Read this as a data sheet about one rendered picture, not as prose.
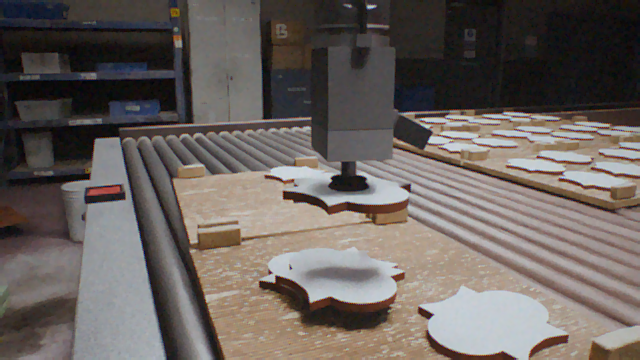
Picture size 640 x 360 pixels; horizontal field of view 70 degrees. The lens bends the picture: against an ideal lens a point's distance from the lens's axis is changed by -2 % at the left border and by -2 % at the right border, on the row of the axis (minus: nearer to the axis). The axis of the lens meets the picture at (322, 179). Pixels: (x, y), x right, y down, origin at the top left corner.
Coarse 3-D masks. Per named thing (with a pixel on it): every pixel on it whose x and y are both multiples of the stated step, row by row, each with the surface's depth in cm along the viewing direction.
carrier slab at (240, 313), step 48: (288, 240) 66; (336, 240) 66; (384, 240) 66; (432, 240) 66; (240, 288) 52; (432, 288) 52; (480, 288) 52; (528, 288) 52; (240, 336) 43; (288, 336) 43; (336, 336) 43; (384, 336) 43; (576, 336) 42
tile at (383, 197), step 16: (304, 176) 52; (320, 176) 52; (368, 176) 52; (288, 192) 47; (304, 192) 46; (320, 192) 46; (336, 192) 46; (352, 192) 46; (368, 192) 46; (384, 192) 46; (400, 192) 46; (336, 208) 43; (352, 208) 43; (368, 208) 42; (384, 208) 42; (400, 208) 43
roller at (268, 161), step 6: (222, 132) 179; (228, 132) 179; (222, 138) 175; (228, 138) 169; (234, 138) 166; (234, 144) 160; (240, 144) 155; (246, 144) 153; (246, 150) 147; (252, 150) 144; (258, 150) 143; (252, 156) 140; (258, 156) 136; (264, 156) 134; (264, 162) 130; (270, 162) 127; (276, 162) 126; (270, 168) 125
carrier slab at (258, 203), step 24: (312, 168) 111; (192, 192) 90; (216, 192) 90; (240, 192) 90; (264, 192) 90; (192, 216) 76; (216, 216) 76; (240, 216) 76; (264, 216) 76; (288, 216) 76; (312, 216) 76; (336, 216) 76; (360, 216) 76; (192, 240) 66
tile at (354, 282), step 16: (304, 256) 53; (320, 256) 53; (336, 256) 53; (352, 256) 53; (368, 256) 53; (288, 272) 49; (304, 272) 49; (320, 272) 49; (336, 272) 49; (352, 272) 49; (368, 272) 49; (384, 272) 49; (400, 272) 49; (304, 288) 45; (320, 288) 45; (336, 288) 45; (352, 288) 45; (368, 288) 45; (384, 288) 45; (320, 304) 43; (336, 304) 43; (352, 304) 43; (368, 304) 43; (384, 304) 43
